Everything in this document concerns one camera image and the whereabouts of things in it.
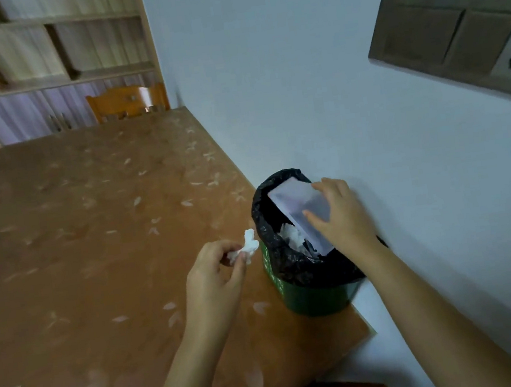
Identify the brown wall switch panel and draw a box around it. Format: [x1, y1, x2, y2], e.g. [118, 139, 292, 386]
[361, 0, 511, 127]

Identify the person's right hand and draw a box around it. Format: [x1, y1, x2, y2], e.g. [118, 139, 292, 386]
[298, 171, 383, 267]

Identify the black trash bag liner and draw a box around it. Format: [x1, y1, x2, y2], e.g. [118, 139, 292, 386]
[246, 157, 393, 297]

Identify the person's right forearm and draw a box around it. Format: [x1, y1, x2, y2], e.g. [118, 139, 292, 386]
[355, 219, 511, 387]

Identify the white crumpled paper waste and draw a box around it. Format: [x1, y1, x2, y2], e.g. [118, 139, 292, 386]
[278, 220, 317, 263]

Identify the person's left hand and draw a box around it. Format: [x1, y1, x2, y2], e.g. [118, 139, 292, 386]
[182, 237, 256, 324]

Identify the light wooden bookshelf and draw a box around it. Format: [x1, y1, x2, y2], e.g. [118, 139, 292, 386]
[0, 0, 172, 151]

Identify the person's left forearm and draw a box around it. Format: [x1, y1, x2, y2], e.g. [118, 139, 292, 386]
[131, 304, 244, 387]

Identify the green round trash bin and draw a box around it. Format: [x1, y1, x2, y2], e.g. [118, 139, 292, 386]
[260, 230, 370, 324]

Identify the orange wooden chair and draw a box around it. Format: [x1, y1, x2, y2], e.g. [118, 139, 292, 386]
[84, 81, 172, 126]

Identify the white paper pack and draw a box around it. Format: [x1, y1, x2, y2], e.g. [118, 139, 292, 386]
[266, 173, 338, 264]

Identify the brown leaf print table cover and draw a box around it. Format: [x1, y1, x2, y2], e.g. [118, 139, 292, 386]
[0, 86, 384, 387]

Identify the white tissue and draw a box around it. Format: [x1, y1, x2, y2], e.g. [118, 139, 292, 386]
[223, 227, 263, 268]

